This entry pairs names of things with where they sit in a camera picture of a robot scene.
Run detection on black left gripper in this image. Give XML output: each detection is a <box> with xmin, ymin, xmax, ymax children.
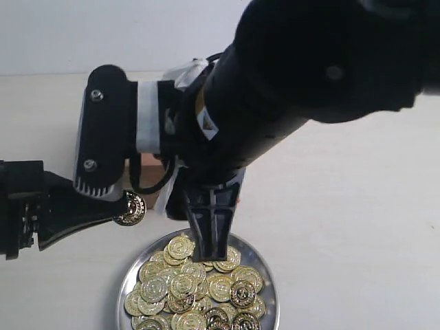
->
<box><xmin>1</xmin><ymin>160</ymin><xmax>128</xmax><ymax>260</ymax></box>

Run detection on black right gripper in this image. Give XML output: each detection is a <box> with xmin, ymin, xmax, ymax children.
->
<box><xmin>166</xmin><ymin>61</ymin><xmax>307</xmax><ymax>261</ymax></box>

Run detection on round steel plate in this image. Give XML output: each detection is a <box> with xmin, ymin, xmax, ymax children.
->
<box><xmin>114</xmin><ymin>228</ymin><xmax>280</xmax><ymax>330</ymax></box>

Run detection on cardboard box with slot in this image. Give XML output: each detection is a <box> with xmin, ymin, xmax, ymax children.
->
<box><xmin>139</xmin><ymin>153</ymin><xmax>177</xmax><ymax>188</ymax></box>

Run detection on gold coin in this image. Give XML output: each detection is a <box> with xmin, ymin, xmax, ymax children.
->
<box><xmin>113</xmin><ymin>191</ymin><xmax>147</xmax><ymax>226</ymax></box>

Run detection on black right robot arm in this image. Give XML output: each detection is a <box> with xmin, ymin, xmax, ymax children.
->
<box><xmin>170</xmin><ymin>1</ymin><xmax>439</xmax><ymax>261</ymax></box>

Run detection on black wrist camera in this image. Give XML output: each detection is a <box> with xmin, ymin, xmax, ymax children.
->
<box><xmin>73</xmin><ymin>65</ymin><xmax>136</xmax><ymax>201</ymax></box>

